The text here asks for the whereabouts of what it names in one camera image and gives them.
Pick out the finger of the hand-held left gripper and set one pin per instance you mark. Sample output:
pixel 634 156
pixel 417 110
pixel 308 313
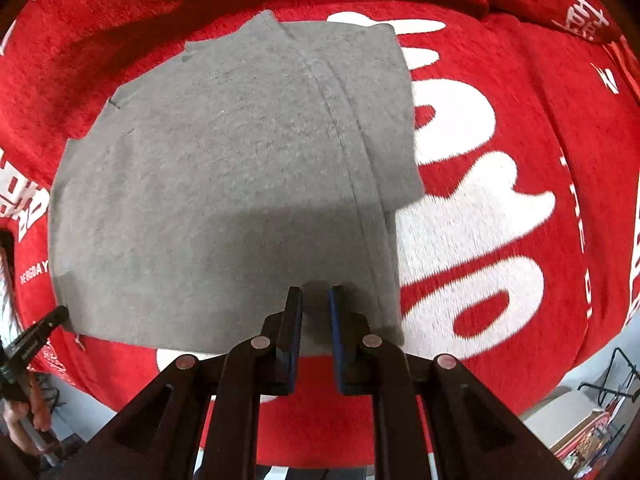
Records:
pixel 50 322

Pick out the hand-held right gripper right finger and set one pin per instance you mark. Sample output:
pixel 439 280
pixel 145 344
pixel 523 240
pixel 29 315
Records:
pixel 336 340

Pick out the grey t-shirt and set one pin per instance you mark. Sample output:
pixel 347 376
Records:
pixel 200 185

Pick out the cardboard box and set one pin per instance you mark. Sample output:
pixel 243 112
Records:
pixel 585 435

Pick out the red printed blanket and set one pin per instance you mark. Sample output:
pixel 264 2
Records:
pixel 550 110

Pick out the black metal rack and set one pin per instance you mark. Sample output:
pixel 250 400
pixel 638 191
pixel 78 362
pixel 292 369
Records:
pixel 615 375

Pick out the person's left hand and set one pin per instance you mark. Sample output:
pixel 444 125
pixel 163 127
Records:
pixel 20 425

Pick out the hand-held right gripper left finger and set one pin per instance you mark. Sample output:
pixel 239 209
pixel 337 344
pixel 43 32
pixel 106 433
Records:
pixel 296 340

